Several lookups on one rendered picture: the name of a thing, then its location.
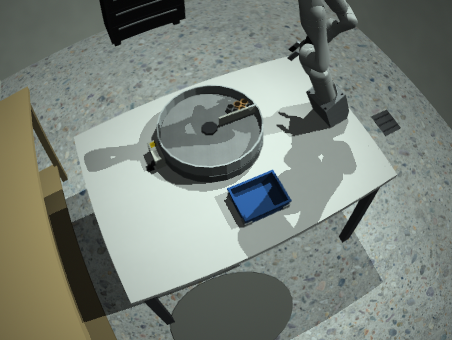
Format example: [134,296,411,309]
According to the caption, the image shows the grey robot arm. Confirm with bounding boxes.
[298,0,358,102]

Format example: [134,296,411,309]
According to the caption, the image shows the blue open crate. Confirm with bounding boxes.
[227,170,290,226]

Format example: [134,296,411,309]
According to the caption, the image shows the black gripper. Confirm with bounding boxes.
[287,35,333,61]

